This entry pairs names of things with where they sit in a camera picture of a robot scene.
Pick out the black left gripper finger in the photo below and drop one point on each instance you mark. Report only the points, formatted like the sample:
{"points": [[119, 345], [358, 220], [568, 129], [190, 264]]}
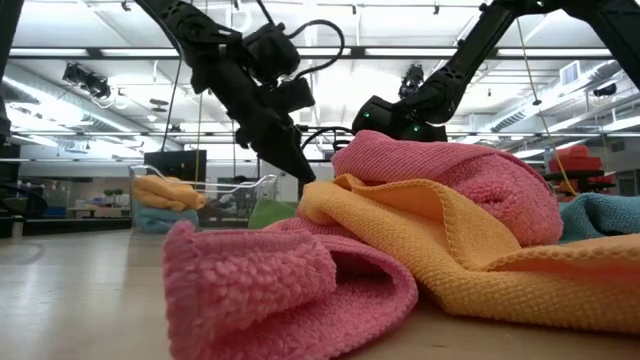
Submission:
{"points": [[295, 160]]}

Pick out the pink microfiber towel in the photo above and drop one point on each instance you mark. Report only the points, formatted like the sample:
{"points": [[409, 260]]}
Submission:
{"points": [[450, 175], [265, 290]]}

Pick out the black monitor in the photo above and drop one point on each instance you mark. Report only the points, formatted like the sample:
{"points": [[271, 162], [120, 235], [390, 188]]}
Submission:
{"points": [[175, 165]]}

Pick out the clear plastic bin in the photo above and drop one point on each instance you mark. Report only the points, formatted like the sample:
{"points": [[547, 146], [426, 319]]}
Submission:
{"points": [[240, 195]]}

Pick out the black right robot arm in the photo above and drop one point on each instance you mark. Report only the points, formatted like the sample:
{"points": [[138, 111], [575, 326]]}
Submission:
{"points": [[465, 65]]}

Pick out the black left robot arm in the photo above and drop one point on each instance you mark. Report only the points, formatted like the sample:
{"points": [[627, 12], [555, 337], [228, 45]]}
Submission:
{"points": [[190, 25]]}

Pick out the blue microfiber towel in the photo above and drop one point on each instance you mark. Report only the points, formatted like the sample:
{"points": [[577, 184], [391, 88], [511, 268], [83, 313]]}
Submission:
{"points": [[160, 220], [605, 215]]}

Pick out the orange towel with white label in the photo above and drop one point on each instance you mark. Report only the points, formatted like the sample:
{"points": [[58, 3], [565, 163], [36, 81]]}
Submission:
{"points": [[165, 192]]}

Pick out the white air vent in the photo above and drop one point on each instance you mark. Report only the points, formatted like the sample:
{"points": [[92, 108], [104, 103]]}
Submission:
{"points": [[570, 73]]}

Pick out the black ceiling camera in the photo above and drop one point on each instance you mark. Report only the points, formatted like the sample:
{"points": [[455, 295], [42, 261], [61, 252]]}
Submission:
{"points": [[605, 90], [87, 80], [411, 80]]}

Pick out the green microfiber towel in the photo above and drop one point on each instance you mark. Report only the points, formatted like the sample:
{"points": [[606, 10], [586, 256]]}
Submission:
{"points": [[270, 212]]}

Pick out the orange microfiber towel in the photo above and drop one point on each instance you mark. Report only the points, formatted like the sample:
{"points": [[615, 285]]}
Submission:
{"points": [[450, 260]]}

